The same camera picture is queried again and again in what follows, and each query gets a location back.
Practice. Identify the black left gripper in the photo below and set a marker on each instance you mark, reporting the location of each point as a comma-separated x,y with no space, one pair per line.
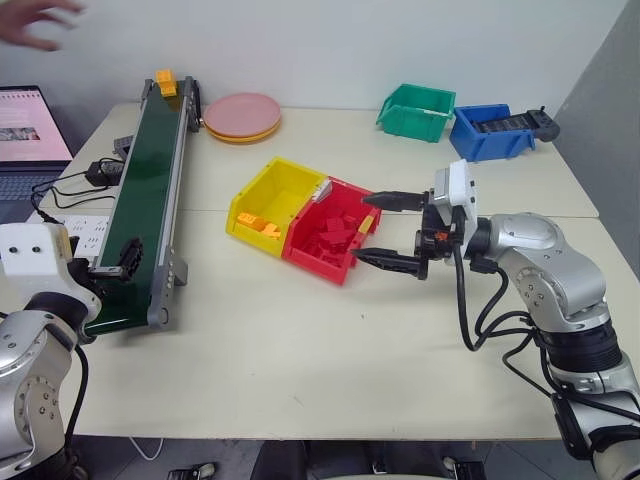
82,280

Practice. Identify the red toy brick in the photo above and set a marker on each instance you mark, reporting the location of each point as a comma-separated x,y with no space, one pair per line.
332,257
342,222
330,241

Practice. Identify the small dark shape under table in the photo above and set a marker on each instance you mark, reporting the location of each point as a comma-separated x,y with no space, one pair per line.
192,471

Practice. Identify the green belt conveyor, grey frame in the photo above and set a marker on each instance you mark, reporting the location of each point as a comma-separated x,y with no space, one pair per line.
145,190

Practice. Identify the person's bare hand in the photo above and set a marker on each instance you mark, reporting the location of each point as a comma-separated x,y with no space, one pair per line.
31,26

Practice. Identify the open laptop with pink screen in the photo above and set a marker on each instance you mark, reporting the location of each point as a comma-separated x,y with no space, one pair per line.
27,125

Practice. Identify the orange toy brick block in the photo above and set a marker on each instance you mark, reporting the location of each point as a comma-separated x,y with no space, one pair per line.
166,82

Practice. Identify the blue plastic storage bin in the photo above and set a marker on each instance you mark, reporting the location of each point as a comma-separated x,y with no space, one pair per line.
492,145

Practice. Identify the orange round plate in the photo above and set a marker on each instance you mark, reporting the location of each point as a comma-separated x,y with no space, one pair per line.
240,139

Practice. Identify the green plastic storage bin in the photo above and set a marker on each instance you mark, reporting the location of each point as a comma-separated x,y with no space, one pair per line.
417,122

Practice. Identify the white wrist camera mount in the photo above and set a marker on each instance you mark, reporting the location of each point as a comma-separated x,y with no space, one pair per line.
30,250
460,195

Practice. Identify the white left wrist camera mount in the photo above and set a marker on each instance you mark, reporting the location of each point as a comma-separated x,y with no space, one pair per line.
30,250

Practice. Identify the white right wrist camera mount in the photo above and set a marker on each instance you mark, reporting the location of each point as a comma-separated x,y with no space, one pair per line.
460,195

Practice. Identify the white power strip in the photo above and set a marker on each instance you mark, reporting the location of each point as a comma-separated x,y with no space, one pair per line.
82,227

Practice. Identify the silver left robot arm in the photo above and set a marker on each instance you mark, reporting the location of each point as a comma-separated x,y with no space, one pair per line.
30,380

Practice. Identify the yellow plastic storage bin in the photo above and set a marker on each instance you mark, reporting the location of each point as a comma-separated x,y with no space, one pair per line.
265,200

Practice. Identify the pink round plate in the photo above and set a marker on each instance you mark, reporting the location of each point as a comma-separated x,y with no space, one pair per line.
242,112

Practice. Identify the black handheld device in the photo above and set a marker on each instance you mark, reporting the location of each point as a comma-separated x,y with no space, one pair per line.
542,125

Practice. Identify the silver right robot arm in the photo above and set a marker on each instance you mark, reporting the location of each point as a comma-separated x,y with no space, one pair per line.
555,265

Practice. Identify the black power adapter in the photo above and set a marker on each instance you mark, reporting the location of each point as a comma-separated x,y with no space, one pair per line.
105,171

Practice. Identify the red plastic storage bin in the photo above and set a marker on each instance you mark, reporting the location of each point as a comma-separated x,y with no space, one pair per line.
320,270

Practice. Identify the orange toy brick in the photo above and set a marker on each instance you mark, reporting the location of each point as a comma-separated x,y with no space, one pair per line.
271,231
248,219
366,225

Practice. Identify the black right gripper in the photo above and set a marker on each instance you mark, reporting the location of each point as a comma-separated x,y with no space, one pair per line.
434,240

